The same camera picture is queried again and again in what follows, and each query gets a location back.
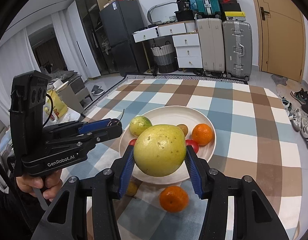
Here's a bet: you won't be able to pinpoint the wooden door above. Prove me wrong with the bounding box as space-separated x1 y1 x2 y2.
253 0 306 82

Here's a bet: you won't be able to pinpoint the white drawer cabinet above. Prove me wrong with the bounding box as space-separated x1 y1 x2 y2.
133 21 203 69

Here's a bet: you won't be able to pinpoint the woven laundry basket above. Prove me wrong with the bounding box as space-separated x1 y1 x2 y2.
151 41 177 75

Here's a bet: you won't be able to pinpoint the red cherry tomato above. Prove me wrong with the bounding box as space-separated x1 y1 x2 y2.
129 138 137 146
185 139 200 154

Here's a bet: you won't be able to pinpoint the orange mandarin on table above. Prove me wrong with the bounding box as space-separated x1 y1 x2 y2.
159 186 189 213

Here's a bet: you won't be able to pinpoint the beige suitcase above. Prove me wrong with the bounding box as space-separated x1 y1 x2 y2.
197 18 226 74

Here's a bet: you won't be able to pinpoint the stacked shoe boxes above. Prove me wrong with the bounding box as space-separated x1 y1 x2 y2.
219 0 242 21

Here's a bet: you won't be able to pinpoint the cream round plate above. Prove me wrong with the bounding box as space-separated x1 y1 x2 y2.
132 106 217 185

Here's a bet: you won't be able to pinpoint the green yellow passion fruit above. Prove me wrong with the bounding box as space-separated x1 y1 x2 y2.
129 116 152 137

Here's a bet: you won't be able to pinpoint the brown longan on table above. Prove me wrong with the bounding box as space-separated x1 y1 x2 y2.
125 181 139 197

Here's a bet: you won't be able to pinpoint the brown longan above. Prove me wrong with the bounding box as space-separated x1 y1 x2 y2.
177 124 188 137
125 181 139 197

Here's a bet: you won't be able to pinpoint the yellow snack bag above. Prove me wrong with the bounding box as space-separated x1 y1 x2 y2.
44 90 68 120

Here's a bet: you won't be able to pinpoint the checkered tablecloth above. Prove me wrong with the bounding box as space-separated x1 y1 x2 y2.
59 78 303 240

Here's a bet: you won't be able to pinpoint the large yellow passion fruit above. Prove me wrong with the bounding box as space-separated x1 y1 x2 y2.
133 124 187 177

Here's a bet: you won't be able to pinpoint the orange mandarin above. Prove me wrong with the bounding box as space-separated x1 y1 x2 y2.
191 124 214 146
159 186 189 213

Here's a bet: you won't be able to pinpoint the silver suitcase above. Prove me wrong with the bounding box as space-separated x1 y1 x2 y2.
222 21 253 81

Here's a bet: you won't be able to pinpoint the black refrigerator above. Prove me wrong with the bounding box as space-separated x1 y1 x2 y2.
100 0 148 76

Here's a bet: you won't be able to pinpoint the left hand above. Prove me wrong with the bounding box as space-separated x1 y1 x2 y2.
16 170 63 202

